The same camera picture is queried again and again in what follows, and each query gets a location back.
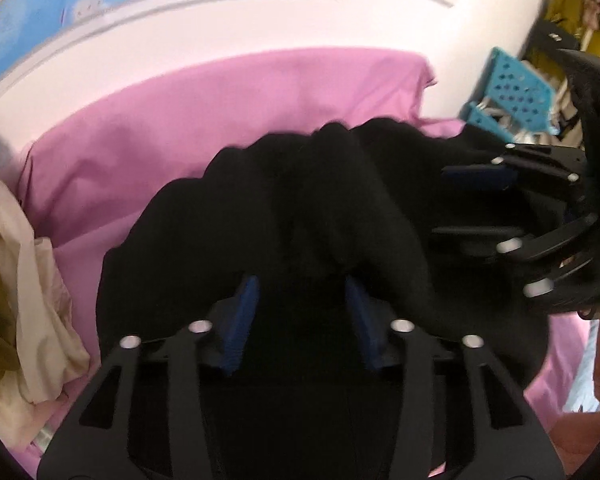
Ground black coat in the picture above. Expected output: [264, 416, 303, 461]
[94, 116, 590, 480]

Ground upper blue plastic basket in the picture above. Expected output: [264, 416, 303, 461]
[484, 47, 559, 136]

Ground blue plastic basket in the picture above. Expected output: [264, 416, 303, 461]
[484, 47, 559, 136]
[463, 102, 515, 143]

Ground lower blue plastic basket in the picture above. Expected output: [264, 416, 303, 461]
[463, 102, 515, 143]

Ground cream folded garment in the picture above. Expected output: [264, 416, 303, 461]
[0, 180, 91, 451]

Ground black handbag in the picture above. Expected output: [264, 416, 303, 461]
[528, 20, 581, 61]

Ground pink floral bed sheet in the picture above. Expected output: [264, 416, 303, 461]
[9, 46, 596, 480]

